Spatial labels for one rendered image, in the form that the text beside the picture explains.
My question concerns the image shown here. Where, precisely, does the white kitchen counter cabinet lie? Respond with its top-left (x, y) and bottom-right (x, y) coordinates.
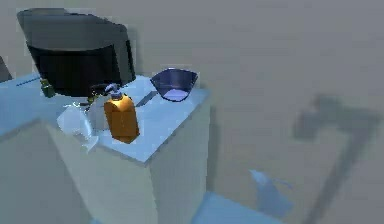
top-left (0, 73), bottom-right (212, 224)

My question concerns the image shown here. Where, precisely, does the dark blue bowl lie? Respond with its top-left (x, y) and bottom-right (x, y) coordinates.
top-left (149, 67), bottom-right (199, 103)

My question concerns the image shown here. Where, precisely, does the orange soap bottle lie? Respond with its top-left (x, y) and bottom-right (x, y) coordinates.
top-left (103, 83), bottom-right (141, 145)

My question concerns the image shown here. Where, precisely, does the white cup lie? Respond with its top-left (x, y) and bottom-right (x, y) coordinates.
top-left (87, 98), bottom-right (110, 132)

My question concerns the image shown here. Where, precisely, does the clear wine glass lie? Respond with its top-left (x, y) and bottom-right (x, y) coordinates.
top-left (56, 103), bottom-right (100, 152)

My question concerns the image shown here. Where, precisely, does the green bottle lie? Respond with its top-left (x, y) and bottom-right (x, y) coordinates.
top-left (39, 78), bottom-right (56, 99)

